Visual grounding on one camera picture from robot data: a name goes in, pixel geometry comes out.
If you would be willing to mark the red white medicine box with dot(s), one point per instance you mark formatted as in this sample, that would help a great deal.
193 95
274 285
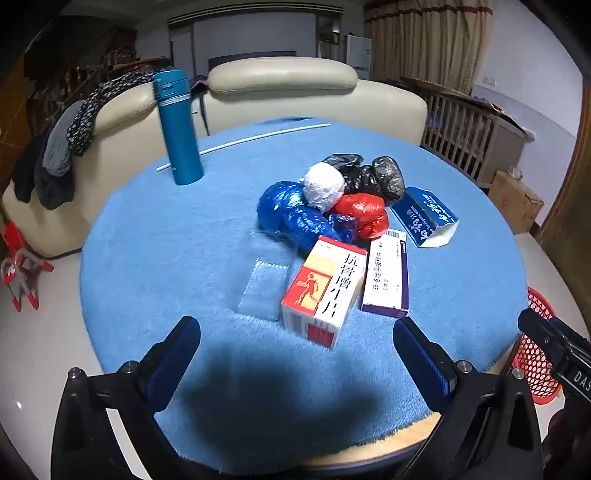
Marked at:
318 295

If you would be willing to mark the brown wooden door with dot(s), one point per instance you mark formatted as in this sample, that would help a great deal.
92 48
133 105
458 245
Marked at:
572 184

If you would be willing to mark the blue plastic bag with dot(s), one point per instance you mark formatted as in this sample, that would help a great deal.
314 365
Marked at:
286 207

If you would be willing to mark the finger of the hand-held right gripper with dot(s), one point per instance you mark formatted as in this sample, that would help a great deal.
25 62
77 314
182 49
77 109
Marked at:
549 337

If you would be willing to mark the grey cloth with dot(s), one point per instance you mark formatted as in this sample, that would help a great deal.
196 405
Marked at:
55 152

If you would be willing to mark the black plastic bag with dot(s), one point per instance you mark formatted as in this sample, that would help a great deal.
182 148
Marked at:
378 180

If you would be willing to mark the dark wooden display cabinet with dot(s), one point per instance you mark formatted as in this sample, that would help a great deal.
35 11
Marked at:
92 64

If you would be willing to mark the cream leather sofa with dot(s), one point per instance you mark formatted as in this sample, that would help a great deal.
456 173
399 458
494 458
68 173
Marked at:
277 87

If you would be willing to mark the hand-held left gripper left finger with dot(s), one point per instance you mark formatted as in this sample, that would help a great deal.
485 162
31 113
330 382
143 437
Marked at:
178 355

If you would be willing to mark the brown cardboard box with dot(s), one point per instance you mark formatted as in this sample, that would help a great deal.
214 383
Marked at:
512 203

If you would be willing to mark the blue thermos bottle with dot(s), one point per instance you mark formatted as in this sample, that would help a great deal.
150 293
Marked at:
178 129

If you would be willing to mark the blue paper carton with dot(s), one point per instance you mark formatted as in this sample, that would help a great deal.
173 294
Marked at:
420 214

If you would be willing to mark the red plastic bag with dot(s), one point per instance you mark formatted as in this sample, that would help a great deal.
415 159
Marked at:
364 212

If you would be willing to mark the white standing air conditioner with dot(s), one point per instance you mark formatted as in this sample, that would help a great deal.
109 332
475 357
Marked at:
359 55

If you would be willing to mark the wooden baby crib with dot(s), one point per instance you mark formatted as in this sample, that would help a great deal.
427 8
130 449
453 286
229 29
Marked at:
461 134

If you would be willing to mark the purple white medicine box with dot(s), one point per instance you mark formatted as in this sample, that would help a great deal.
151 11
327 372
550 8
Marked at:
385 272

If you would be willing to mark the white wall socket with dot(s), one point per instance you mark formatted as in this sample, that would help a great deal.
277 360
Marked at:
489 82

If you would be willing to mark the red plastic basket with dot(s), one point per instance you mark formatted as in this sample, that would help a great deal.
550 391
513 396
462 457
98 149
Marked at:
531 371

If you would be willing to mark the round wooden table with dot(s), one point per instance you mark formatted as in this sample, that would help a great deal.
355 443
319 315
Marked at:
369 454

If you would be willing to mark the thin white rod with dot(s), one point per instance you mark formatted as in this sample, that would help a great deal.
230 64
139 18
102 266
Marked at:
258 136

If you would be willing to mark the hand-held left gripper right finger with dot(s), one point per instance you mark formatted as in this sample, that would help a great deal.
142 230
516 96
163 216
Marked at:
425 364

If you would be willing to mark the beige curtain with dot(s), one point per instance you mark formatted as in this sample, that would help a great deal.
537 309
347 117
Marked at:
425 41

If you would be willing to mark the white plastic bag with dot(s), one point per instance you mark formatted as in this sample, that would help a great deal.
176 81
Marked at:
323 184

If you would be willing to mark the blue fleece table cloth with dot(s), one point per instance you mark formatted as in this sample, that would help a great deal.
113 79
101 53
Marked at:
184 230

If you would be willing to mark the clear plastic blister tray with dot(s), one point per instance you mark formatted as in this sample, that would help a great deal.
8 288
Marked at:
263 286

